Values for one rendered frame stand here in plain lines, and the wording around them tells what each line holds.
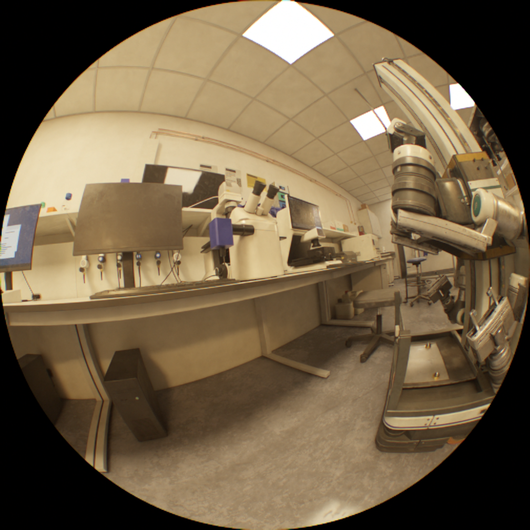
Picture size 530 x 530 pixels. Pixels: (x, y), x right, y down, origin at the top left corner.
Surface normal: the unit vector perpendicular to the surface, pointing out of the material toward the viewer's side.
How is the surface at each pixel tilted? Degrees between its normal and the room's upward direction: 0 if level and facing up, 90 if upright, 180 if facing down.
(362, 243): 90
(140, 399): 90
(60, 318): 90
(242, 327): 90
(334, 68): 180
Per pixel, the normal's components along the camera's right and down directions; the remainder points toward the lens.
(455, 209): -0.51, 0.01
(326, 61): 0.13, 0.99
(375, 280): -0.77, 0.06
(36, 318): 0.62, -0.13
